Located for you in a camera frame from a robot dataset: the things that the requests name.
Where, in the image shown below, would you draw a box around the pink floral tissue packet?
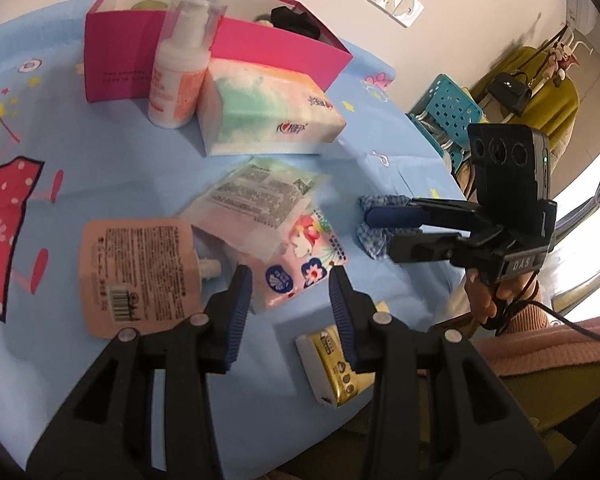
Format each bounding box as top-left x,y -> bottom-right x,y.
236,205 -> 352,315

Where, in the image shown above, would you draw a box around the white wall switch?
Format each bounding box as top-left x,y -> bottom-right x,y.
390,0 -> 425,30

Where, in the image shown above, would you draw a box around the yellow gold tissue packet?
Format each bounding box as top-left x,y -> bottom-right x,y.
294,324 -> 377,409

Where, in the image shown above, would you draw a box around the white lotion pump bottle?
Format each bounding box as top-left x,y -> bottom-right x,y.
147,0 -> 229,130

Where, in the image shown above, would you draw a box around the small black bag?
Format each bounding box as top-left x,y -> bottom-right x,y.
487,72 -> 534,116

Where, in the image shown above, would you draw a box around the translucent packet with text label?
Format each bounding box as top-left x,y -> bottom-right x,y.
179,157 -> 334,262

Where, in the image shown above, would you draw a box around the black soft cloth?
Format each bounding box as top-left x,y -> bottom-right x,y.
269,5 -> 324,41

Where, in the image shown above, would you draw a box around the olive green trousers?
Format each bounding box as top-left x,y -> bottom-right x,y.
497,355 -> 600,443

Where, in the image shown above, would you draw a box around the black cable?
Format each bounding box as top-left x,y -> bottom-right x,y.
492,270 -> 600,348

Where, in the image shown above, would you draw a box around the white coat rack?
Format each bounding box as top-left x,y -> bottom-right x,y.
539,24 -> 597,87

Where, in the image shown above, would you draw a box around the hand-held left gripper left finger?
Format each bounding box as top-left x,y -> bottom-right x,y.
27,263 -> 254,480

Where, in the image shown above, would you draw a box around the yellow hanging garment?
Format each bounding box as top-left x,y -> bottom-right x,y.
471,45 -> 581,162

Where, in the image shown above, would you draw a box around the pastel tissue pack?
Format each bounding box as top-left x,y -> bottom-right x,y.
197,57 -> 349,157

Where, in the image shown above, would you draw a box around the pink cardboard box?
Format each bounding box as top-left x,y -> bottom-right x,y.
84,0 -> 355,104

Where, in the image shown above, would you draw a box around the red white hanging charm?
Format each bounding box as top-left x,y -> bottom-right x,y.
549,44 -> 579,82

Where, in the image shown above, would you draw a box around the person's right forearm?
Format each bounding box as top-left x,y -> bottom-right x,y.
472,304 -> 600,382

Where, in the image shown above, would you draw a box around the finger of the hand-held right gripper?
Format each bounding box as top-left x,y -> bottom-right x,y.
386,229 -> 462,264
364,197 -> 482,234

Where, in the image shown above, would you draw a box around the person's right hand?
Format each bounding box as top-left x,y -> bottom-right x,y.
463,267 -> 537,332

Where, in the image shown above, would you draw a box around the blue checked cloth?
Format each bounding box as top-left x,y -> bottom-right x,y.
355,192 -> 422,261

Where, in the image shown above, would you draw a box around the peach spout pouch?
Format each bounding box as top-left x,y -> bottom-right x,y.
77,217 -> 224,339

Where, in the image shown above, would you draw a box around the teal plastic basket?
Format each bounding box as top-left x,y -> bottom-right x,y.
406,73 -> 485,177

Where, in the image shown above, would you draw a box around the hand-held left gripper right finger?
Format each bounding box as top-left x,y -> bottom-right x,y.
328,265 -> 556,480

